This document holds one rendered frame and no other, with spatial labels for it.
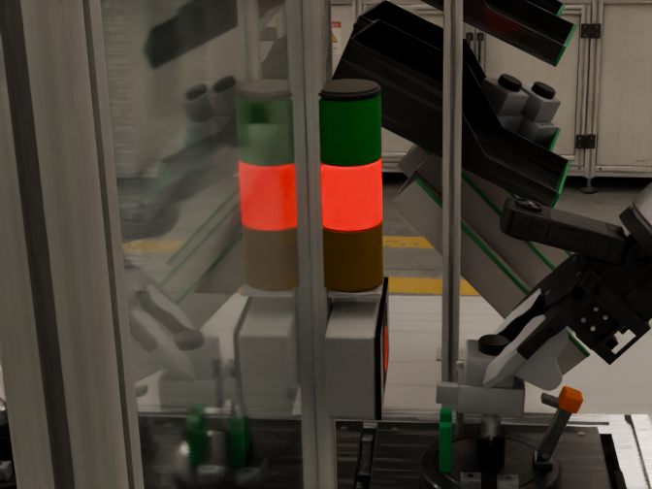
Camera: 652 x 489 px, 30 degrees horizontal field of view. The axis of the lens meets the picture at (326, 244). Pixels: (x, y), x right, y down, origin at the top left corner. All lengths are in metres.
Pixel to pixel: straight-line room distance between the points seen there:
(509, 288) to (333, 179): 0.52
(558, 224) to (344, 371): 0.29
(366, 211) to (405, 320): 0.98
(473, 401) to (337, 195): 0.35
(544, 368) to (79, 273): 0.86
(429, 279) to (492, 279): 2.98
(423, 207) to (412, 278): 3.00
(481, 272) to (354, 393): 0.49
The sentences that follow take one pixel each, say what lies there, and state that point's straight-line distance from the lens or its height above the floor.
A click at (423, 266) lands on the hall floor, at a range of 4.49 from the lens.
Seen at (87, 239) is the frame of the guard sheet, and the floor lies 1.51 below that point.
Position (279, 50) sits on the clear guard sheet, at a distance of 0.77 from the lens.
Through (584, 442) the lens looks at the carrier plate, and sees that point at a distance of 1.33.
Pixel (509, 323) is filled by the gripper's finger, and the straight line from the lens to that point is 1.20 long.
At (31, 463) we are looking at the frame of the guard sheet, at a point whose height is 1.44.
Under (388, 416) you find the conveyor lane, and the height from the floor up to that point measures 0.96.
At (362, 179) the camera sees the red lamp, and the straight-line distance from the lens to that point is 0.90.
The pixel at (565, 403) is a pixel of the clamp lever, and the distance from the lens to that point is 1.20.
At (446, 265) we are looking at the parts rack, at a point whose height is 1.13.
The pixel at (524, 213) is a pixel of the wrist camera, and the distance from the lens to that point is 1.11.
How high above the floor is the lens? 1.61
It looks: 20 degrees down
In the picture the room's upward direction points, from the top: 2 degrees counter-clockwise
